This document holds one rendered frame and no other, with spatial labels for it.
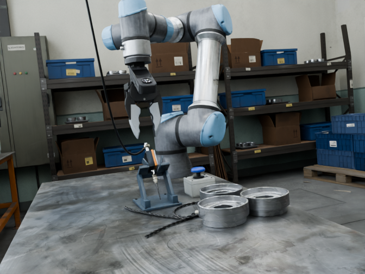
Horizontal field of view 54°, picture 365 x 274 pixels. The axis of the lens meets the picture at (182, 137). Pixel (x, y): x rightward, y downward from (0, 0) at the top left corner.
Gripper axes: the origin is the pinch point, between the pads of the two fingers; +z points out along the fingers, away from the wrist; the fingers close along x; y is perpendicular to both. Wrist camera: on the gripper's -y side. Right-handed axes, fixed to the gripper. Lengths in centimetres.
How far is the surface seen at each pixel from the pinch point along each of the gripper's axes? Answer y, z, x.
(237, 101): 318, -11, -203
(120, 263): -36.0, 18.7, 15.7
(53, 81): 320, -50, 16
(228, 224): -31.0, 18.0, -6.7
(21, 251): -20.0, 18.7, 31.5
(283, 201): -30.6, 15.9, -19.8
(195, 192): -3.7, 17.3, -10.9
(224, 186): -11.0, 15.1, -15.9
